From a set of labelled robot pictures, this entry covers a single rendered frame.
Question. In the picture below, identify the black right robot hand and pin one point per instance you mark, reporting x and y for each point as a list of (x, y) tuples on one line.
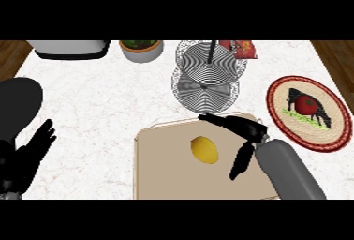
[(247, 128)]

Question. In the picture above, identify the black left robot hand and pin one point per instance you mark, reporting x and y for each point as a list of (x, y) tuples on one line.
[(18, 103)]

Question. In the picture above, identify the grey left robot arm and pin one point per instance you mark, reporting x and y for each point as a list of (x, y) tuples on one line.
[(9, 196)]

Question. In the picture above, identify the yellow lemon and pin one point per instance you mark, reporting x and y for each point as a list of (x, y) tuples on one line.
[(204, 150)]

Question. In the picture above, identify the beige tray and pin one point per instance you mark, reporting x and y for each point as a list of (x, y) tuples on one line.
[(170, 175)]

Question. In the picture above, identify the red tomato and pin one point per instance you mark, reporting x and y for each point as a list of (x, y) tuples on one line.
[(306, 105)]

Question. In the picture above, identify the round woven red-rimmed placemat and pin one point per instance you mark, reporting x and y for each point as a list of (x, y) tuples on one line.
[(322, 137)]

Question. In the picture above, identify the pale grey appliance black base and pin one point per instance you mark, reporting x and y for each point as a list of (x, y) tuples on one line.
[(70, 48)]

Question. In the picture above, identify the red snack bag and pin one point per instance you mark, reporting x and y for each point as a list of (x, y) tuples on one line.
[(243, 48)]

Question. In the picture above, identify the potted plant in white pot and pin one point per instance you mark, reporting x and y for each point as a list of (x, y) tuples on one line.
[(142, 51)]

